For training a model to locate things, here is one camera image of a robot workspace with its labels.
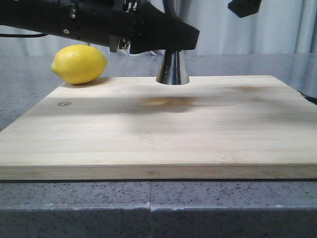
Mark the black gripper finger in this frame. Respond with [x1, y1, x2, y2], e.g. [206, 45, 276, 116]
[130, 0, 200, 54]
[228, 0, 262, 18]

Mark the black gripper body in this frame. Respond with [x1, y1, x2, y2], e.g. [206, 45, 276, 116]
[56, 0, 139, 53]

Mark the steel double jigger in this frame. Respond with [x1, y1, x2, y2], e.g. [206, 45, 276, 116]
[156, 0, 189, 85]

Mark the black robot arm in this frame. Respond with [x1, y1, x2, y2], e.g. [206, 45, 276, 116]
[0, 0, 199, 54]

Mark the grey curtain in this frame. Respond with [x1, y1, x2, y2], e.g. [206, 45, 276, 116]
[0, 0, 317, 56]

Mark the yellow lemon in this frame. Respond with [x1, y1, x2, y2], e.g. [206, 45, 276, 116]
[51, 45, 107, 85]

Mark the light wooden cutting board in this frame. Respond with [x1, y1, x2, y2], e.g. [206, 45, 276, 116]
[0, 75, 317, 180]

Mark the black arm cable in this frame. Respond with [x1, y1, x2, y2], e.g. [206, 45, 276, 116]
[0, 32, 49, 38]

